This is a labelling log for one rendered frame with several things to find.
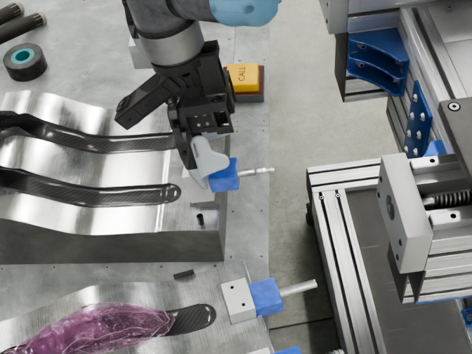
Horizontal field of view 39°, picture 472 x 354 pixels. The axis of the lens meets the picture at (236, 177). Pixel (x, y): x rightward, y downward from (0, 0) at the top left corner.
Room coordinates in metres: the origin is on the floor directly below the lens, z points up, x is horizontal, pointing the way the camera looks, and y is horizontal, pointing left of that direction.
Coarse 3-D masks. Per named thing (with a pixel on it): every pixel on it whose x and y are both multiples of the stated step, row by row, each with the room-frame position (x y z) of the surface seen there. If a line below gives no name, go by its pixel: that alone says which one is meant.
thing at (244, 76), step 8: (232, 64) 0.95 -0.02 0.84; (240, 64) 0.95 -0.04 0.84; (248, 64) 0.95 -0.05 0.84; (256, 64) 0.94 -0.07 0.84; (232, 72) 0.93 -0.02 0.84; (240, 72) 0.93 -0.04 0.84; (248, 72) 0.92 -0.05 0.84; (256, 72) 0.92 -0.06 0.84; (232, 80) 0.91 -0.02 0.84; (240, 80) 0.91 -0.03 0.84; (248, 80) 0.90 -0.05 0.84; (256, 80) 0.90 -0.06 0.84; (240, 88) 0.89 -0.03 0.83; (248, 88) 0.89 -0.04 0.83; (256, 88) 0.89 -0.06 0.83
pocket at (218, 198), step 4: (216, 192) 0.63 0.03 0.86; (220, 192) 0.62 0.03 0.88; (216, 196) 0.63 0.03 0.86; (220, 196) 0.62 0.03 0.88; (216, 200) 0.62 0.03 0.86; (220, 200) 0.61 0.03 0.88; (192, 204) 0.61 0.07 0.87; (196, 204) 0.62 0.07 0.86; (200, 204) 0.61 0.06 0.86; (204, 204) 0.61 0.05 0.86; (208, 204) 0.61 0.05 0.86; (212, 204) 0.61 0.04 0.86; (220, 204) 0.60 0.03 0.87
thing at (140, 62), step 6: (132, 42) 0.91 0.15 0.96; (132, 48) 0.90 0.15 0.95; (132, 54) 0.90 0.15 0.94; (138, 54) 0.90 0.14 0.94; (132, 60) 0.90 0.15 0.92; (138, 60) 0.90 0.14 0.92; (144, 60) 0.90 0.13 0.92; (138, 66) 0.90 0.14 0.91; (144, 66) 0.90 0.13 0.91; (150, 66) 0.90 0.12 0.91
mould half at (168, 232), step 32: (32, 96) 0.83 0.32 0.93; (96, 128) 0.78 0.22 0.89; (160, 128) 0.77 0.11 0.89; (0, 160) 0.70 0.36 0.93; (32, 160) 0.70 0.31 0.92; (64, 160) 0.71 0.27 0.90; (96, 160) 0.72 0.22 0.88; (128, 160) 0.71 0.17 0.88; (160, 160) 0.70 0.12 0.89; (0, 192) 0.63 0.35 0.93; (224, 192) 0.64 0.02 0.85; (0, 224) 0.59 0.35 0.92; (32, 224) 0.58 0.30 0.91; (64, 224) 0.59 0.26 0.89; (96, 224) 0.59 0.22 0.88; (128, 224) 0.58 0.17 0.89; (160, 224) 0.57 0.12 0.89; (192, 224) 0.56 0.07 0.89; (224, 224) 0.60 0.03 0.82; (0, 256) 0.59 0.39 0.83; (32, 256) 0.59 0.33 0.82; (64, 256) 0.58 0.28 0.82; (96, 256) 0.57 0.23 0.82; (128, 256) 0.57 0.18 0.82; (160, 256) 0.56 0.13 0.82; (192, 256) 0.55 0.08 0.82; (224, 256) 0.55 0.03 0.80
